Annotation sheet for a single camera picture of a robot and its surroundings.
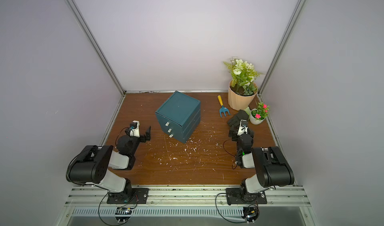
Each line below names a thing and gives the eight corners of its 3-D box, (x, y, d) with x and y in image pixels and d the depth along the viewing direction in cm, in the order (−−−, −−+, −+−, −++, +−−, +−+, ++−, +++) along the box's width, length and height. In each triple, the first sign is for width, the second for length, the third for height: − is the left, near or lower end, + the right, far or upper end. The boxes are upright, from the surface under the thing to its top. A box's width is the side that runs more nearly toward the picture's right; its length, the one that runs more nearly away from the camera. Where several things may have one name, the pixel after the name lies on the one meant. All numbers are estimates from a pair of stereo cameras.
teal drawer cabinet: (160, 134, 98) (152, 114, 81) (180, 111, 110) (176, 90, 93) (186, 150, 90) (183, 132, 73) (204, 124, 103) (205, 103, 85)
